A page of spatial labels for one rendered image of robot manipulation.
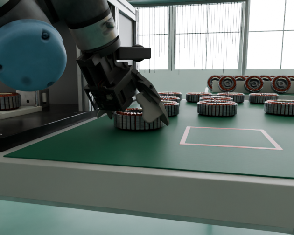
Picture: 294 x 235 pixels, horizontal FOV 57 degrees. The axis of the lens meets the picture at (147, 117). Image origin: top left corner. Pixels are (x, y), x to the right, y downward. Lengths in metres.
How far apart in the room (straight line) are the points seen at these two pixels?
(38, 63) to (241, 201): 0.26
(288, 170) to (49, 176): 0.30
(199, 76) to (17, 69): 6.72
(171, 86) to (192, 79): 0.54
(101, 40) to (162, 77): 6.62
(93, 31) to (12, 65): 0.19
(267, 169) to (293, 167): 0.04
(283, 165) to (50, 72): 0.30
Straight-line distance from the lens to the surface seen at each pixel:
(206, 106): 0.76
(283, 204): 0.34
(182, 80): 6.99
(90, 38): 0.46
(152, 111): 0.53
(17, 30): 0.29
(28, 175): 0.40
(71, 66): 0.92
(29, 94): 0.85
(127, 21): 1.05
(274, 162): 0.40
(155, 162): 0.36
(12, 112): 0.68
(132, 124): 0.55
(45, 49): 0.29
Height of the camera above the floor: 0.86
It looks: 9 degrees down
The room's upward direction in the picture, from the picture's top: straight up
